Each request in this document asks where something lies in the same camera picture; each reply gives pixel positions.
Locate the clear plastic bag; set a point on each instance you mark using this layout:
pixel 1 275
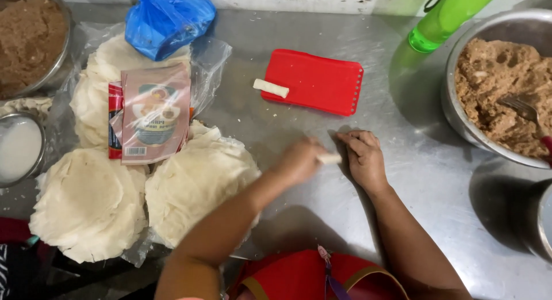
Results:
pixel 209 63

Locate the white spring roll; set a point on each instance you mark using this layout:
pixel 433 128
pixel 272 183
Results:
pixel 331 158
pixel 271 88

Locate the person's right hand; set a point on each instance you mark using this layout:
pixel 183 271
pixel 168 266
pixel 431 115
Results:
pixel 366 162

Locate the red printed wrapper packet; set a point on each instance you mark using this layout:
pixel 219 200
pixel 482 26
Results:
pixel 114 119

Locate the green plastic water bottle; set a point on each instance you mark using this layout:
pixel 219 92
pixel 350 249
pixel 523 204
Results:
pixel 444 17

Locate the white liquid paste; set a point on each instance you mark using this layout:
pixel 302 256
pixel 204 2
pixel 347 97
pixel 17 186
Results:
pixel 17 147

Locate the light brown meat filling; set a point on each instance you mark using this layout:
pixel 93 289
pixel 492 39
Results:
pixel 487 88

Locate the steel bowl with dark filling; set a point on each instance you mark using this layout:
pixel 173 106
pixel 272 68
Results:
pixel 64 63

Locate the blue plastic bag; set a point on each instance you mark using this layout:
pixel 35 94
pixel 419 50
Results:
pixel 166 22

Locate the steel pot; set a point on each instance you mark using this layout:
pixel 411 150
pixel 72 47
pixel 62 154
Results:
pixel 541 222

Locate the person's left fingers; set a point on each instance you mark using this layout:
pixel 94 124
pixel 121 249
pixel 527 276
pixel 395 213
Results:
pixel 314 147

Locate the small steel bowl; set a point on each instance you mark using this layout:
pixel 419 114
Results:
pixel 41 132

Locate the pink printed wrapper packet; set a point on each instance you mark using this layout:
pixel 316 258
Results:
pixel 155 114

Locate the person's left hand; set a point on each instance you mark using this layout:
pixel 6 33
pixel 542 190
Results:
pixel 297 162

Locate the dark striped cloth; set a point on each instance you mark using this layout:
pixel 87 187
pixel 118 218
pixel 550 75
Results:
pixel 17 265

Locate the large steel mixing bowl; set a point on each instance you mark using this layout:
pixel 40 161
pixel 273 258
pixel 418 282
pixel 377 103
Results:
pixel 457 114

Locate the red plastic cutting board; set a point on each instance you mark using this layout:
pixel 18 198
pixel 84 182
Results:
pixel 317 82

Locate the person's red shirt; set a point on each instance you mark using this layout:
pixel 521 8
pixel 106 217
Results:
pixel 302 276

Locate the dark brown filling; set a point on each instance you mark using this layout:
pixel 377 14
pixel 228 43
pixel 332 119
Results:
pixel 28 41

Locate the person's right fingers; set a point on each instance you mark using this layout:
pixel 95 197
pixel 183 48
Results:
pixel 360 139

